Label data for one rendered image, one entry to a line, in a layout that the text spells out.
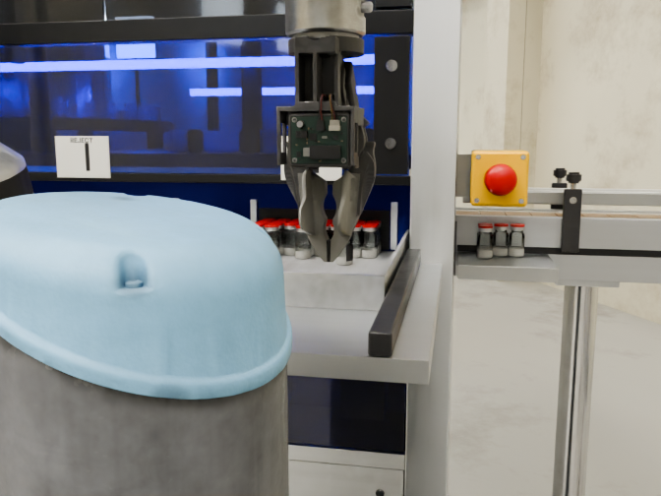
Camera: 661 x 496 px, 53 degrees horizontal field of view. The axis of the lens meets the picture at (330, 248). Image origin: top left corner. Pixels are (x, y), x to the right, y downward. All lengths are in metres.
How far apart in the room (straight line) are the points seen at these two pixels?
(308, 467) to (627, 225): 0.58
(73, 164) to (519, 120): 4.26
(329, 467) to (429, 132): 0.50
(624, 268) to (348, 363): 0.60
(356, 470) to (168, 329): 0.82
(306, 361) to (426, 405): 0.45
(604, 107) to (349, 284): 3.99
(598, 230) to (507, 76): 4.01
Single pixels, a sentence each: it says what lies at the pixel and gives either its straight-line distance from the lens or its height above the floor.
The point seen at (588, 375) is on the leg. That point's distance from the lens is 1.12.
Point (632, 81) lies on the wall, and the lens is 4.40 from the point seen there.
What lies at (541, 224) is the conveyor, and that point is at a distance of 1.01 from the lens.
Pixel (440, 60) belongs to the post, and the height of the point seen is 1.15.
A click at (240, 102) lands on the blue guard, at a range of 0.94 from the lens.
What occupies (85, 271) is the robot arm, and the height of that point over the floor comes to 1.01.
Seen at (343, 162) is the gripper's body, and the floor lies 1.03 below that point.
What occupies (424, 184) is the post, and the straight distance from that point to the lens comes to 0.89.
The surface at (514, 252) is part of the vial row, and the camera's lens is 0.98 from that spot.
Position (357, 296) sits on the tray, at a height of 0.89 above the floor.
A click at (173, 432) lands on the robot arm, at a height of 0.95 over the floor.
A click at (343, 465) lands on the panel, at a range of 1.02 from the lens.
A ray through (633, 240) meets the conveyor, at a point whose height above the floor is 0.90.
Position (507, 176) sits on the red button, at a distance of 0.86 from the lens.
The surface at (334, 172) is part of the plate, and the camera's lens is 0.91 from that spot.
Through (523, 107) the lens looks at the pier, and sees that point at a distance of 5.07.
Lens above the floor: 1.05
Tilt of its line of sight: 9 degrees down
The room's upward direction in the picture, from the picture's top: straight up
